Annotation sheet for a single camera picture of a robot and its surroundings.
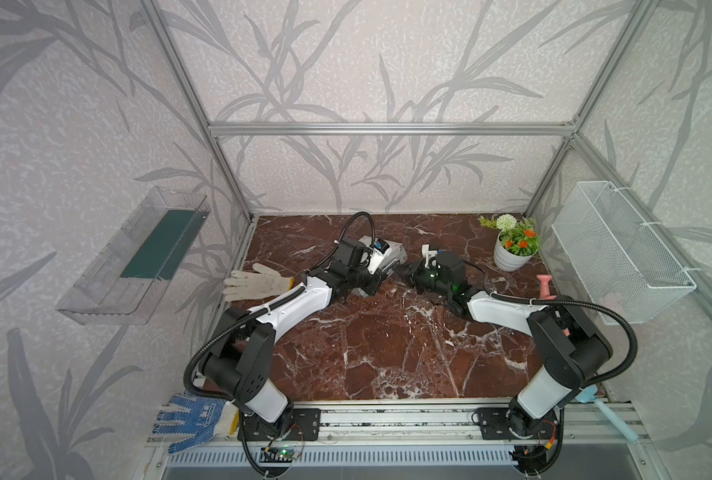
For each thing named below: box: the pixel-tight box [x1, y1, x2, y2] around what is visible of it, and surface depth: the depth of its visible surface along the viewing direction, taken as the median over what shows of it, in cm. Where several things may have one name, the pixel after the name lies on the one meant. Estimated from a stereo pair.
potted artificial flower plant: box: [478, 213, 541, 271], surface depth 98 cm
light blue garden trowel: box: [575, 384, 638, 442], surface depth 75 cm
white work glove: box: [223, 263, 294, 302], surface depth 103 cm
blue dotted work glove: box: [152, 390, 234, 454], surface depth 75 cm
